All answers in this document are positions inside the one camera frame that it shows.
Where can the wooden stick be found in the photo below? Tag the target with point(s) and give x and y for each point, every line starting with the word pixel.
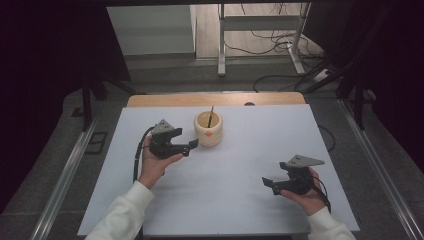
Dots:
pixel 210 116

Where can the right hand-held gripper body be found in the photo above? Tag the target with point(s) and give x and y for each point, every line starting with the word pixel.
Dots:
pixel 300 176

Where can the person's left hand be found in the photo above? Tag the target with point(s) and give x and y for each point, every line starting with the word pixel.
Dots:
pixel 155 166

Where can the black stand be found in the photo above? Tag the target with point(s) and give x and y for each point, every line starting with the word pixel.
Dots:
pixel 87 103
pixel 358 103

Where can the person's right hand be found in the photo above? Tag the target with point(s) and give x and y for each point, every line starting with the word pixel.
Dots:
pixel 308 200

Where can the white table sheet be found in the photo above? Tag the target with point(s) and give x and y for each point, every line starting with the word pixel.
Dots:
pixel 240 186

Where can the black frame on floor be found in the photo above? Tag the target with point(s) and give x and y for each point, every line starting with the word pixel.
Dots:
pixel 96 142

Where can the white power strip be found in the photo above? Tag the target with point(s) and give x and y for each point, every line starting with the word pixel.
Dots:
pixel 321 75

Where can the cream pen holder cup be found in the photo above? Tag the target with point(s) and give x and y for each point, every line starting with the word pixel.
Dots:
pixel 208 133

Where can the dark curtain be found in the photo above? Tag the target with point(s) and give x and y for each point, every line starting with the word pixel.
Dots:
pixel 393 66
pixel 43 83

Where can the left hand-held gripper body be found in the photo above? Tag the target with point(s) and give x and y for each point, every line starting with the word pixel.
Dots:
pixel 163 143

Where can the wooden table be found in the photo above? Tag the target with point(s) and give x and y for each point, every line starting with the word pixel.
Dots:
pixel 186 99

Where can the white metal stand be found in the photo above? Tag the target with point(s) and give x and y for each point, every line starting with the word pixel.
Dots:
pixel 221 40

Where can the aluminium rail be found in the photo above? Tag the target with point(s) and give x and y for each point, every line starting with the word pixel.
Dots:
pixel 383 173
pixel 63 186

